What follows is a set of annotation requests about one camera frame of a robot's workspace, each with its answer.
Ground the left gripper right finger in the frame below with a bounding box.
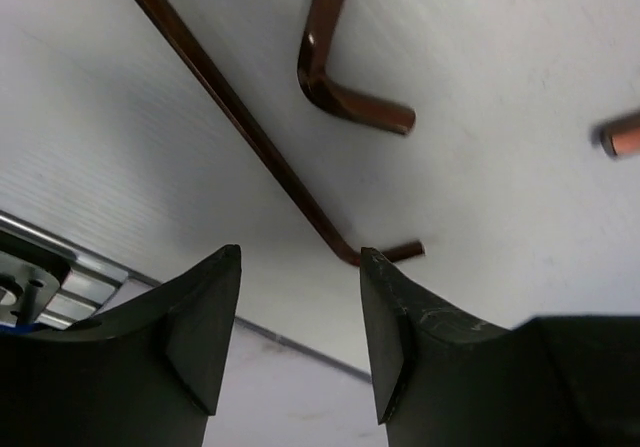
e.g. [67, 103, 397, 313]
[360, 248, 639, 446]

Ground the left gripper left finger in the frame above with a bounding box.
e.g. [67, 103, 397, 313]
[1, 245, 241, 446]

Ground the brown hex key long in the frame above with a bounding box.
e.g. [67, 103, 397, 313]
[134, 0, 416, 267]

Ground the brown hex key under pliers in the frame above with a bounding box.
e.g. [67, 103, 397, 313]
[592, 111, 640, 158]

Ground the brown hex key short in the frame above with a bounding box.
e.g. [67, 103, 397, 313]
[296, 0, 416, 136]

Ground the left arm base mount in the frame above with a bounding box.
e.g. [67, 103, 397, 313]
[1, 212, 131, 330]

